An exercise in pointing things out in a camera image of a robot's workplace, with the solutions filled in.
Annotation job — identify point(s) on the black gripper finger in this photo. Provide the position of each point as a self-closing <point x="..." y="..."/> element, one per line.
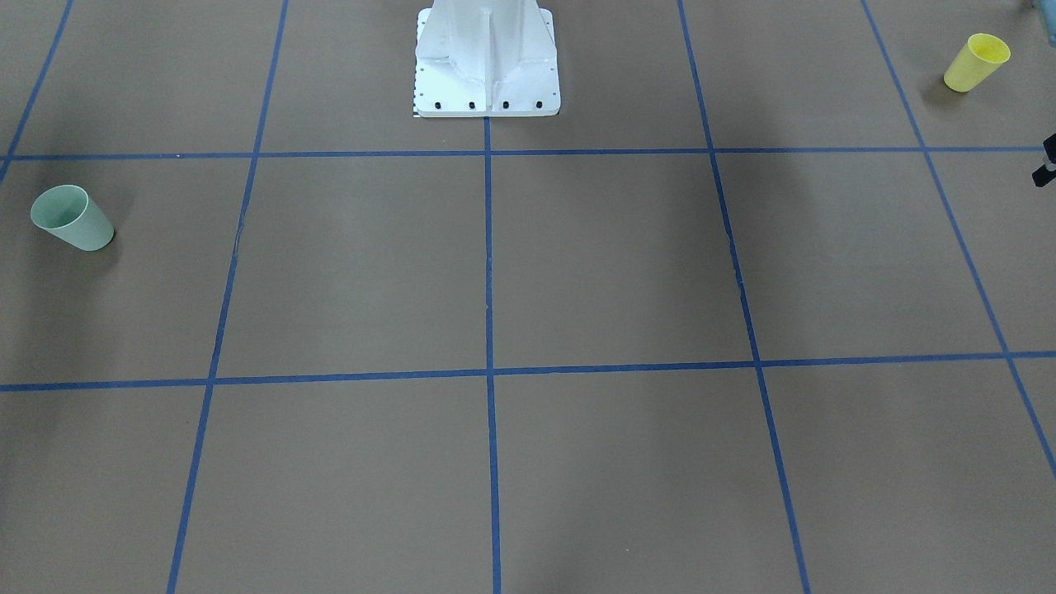
<point x="1045" y="174"/>

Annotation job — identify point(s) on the yellow plastic cup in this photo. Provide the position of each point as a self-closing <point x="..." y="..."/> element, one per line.
<point x="980" y="56"/>

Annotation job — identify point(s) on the green plastic cup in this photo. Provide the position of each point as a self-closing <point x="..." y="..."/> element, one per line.
<point x="69" y="213"/>

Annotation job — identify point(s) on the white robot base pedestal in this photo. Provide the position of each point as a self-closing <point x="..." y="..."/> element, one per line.
<point x="477" y="59"/>

